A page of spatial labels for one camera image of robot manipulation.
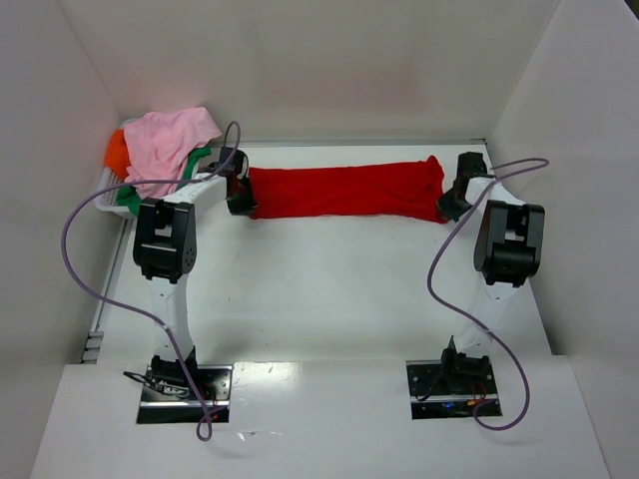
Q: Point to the pink t shirt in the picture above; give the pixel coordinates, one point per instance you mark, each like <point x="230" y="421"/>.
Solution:
<point x="159" y="143"/>

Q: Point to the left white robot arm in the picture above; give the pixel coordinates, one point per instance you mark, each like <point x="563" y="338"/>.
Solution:
<point x="165" y="250"/>

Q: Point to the white plastic basket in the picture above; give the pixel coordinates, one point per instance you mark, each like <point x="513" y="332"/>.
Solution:
<point x="106" y="202"/>

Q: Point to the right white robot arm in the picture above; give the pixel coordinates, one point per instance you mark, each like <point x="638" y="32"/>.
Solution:
<point x="507" y="254"/>

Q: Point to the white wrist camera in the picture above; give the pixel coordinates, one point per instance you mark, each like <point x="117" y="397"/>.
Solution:
<point x="232" y="163"/>
<point x="471" y="165"/>

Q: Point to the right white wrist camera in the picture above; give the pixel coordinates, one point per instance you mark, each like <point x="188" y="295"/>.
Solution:
<point x="471" y="165"/>

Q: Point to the green t shirt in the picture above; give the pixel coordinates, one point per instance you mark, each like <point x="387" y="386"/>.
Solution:
<point x="128" y="196"/>

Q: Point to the red t shirt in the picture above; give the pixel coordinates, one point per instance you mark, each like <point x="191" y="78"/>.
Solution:
<point x="405" y="189"/>

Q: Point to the orange t shirt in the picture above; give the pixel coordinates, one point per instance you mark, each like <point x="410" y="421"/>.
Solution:
<point x="117" y="157"/>

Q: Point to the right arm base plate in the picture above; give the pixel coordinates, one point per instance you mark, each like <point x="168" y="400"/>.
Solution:
<point x="434" y="396"/>

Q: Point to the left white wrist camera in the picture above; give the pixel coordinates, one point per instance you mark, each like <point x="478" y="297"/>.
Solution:
<point x="232" y="163"/>

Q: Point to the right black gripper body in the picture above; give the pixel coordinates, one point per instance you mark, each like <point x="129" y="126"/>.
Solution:
<point x="454" y="203"/>

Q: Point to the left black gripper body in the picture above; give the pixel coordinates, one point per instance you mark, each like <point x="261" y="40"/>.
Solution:
<point x="240" y="201"/>

